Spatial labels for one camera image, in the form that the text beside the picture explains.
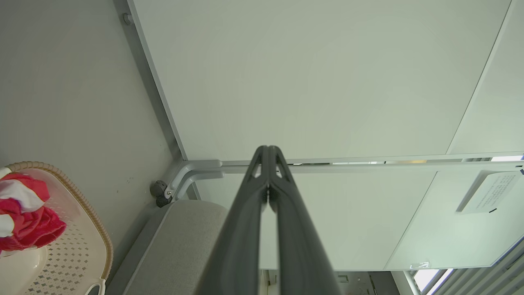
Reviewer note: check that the grey partition post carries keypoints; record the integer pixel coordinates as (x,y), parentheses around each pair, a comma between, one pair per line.
(368,167)

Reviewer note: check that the white paper notice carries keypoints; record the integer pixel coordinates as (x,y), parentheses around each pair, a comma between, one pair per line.
(489,192)

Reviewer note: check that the red and white garment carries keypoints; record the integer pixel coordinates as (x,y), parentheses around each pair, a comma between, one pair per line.
(24,221)

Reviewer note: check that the cream perforated laundry basket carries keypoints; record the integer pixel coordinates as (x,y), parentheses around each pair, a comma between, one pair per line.
(69,254)

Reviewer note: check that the white partition panel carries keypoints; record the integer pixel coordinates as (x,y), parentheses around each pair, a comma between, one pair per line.
(360,221)
(442,241)
(307,82)
(499,102)

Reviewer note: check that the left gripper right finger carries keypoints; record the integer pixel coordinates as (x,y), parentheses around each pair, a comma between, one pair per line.
(299,254)

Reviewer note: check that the grey fabric sofa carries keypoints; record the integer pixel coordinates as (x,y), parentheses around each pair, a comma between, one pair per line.
(180,254)

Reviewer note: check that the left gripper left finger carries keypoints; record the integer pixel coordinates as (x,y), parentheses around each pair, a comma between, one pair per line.
(241,246)

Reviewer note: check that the small grey levelling foot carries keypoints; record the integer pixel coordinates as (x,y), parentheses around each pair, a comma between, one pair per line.
(127,18)

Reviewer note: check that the grey partition foot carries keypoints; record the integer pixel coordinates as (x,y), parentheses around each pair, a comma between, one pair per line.
(200,177)
(192,164)

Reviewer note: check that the black caster wheel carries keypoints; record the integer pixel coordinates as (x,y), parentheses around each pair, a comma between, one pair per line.
(160,192)

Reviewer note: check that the white window blind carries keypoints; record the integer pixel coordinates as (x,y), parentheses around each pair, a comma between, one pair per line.
(479,274)

